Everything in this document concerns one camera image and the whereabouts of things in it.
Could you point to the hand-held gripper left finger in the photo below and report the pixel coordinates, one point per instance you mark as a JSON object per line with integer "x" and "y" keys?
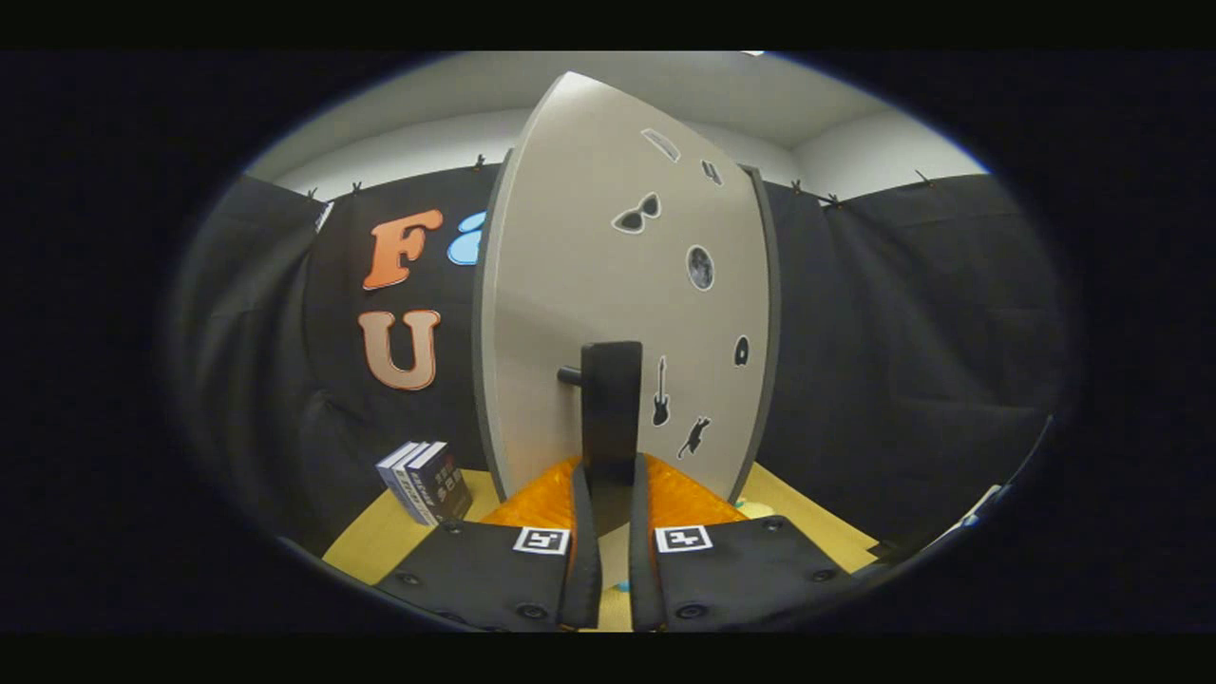
{"x": 584, "y": 570}

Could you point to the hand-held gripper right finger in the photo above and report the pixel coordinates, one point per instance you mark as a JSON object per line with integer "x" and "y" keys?
{"x": 644, "y": 570}

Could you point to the beige cabinet door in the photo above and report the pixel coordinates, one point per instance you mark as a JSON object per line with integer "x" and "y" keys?
{"x": 570, "y": 237}

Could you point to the dark cover book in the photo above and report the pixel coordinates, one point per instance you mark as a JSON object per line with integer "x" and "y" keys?
{"x": 445, "y": 480}

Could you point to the white blue object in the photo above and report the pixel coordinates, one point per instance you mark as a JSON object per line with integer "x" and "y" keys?
{"x": 974, "y": 513}

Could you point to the black backdrop cloth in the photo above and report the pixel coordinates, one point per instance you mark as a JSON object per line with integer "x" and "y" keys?
{"x": 902, "y": 332}

